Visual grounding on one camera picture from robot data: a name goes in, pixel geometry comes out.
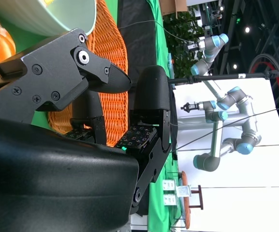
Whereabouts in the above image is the brown cardboard box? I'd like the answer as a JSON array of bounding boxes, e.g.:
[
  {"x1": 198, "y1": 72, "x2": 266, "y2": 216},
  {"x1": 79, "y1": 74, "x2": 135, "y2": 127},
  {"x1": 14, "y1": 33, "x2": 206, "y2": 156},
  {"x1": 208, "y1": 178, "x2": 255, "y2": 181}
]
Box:
[{"x1": 160, "y1": 0, "x2": 188, "y2": 19}]

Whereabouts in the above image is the orange wicker basket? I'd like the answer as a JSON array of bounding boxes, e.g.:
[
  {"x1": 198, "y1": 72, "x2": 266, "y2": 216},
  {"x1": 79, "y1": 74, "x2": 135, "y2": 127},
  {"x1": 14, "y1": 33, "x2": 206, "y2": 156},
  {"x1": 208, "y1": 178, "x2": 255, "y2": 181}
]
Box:
[{"x1": 47, "y1": 0, "x2": 130, "y2": 147}]

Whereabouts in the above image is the thin hanging cable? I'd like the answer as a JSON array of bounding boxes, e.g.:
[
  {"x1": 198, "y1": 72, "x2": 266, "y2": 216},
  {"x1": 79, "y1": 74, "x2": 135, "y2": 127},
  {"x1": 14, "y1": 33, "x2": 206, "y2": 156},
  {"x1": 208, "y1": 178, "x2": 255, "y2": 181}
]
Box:
[{"x1": 118, "y1": 20, "x2": 193, "y2": 44}]

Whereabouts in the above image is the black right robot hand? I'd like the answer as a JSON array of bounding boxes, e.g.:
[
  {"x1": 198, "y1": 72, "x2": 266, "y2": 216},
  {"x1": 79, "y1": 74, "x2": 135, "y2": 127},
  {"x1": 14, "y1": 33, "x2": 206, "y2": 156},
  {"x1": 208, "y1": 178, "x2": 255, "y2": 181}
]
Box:
[{"x1": 0, "y1": 28, "x2": 173, "y2": 232}]

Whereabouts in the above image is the long black diagonal cable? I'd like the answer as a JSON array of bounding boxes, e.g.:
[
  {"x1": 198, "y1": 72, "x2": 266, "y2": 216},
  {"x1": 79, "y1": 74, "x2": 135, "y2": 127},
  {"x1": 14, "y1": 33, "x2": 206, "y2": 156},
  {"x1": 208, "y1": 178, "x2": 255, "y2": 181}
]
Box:
[{"x1": 170, "y1": 105, "x2": 279, "y2": 153}]

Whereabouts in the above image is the green leafy plant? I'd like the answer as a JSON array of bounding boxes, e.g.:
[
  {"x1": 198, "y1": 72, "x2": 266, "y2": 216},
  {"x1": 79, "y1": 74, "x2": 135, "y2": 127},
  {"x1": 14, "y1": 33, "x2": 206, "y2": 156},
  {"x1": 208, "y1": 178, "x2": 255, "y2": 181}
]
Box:
[{"x1": 162, "y1": 11, "x2": 205, "y2": 78}]

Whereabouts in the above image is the brown wooden chair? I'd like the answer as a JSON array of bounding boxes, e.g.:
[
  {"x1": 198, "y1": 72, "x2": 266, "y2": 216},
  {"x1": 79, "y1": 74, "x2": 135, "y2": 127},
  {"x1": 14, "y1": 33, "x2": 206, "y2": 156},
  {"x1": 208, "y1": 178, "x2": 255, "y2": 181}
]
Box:
[{"x1": 180, "y1": 170, "x2": 204, "y2": 230}]

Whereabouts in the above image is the green background cloth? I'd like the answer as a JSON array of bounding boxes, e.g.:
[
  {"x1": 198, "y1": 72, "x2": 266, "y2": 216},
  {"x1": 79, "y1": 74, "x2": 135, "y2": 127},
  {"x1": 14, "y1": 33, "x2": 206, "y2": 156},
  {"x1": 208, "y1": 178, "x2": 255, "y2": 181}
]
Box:
[{"x1": 146, "y1": 0, "x2": 187, "y2": 232}]

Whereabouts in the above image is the white printed small box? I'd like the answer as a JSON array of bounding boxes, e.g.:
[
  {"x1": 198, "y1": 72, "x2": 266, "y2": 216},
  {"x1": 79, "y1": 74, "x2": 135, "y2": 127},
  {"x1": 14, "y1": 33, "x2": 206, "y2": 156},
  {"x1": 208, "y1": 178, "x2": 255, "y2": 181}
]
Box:
[
  {"x1": 163, "y1": 193, "x2": 178, "y2": 206},
  {"x1": 162, "y1": 180, "x2": 178, "y2": 193}
]

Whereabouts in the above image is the clear plastic box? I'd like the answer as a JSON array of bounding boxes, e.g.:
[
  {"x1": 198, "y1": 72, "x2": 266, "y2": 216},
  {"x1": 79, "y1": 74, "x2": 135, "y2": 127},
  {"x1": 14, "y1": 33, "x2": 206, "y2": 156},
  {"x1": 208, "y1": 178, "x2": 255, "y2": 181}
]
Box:
[{"x1": 176, "y1": 185, "x2": 192, "y2": 198}]

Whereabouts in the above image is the pale grey-green bowl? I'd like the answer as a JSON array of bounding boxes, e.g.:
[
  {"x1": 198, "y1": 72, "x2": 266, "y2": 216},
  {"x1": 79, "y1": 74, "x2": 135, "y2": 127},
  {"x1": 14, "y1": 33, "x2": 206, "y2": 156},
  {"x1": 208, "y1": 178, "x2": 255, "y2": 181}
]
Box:
[{"x1": 0, "y1": 0, "x2": 98, "y2": 37}]

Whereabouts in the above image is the black curtain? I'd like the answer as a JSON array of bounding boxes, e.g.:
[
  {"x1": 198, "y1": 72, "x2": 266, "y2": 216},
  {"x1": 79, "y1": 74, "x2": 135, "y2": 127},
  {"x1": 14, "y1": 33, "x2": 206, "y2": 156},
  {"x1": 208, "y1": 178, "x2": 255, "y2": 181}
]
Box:
[{"x1": 117, "y1": 0, "x2": 178, "y2": 216}]

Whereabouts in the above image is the black metal pole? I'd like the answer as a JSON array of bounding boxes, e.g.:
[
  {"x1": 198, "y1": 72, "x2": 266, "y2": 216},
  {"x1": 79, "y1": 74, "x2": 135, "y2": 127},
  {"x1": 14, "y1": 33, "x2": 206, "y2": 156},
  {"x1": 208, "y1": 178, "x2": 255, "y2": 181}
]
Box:
[{"x1": 168, "y1": 70, "x2": 279, "y2": 84}]

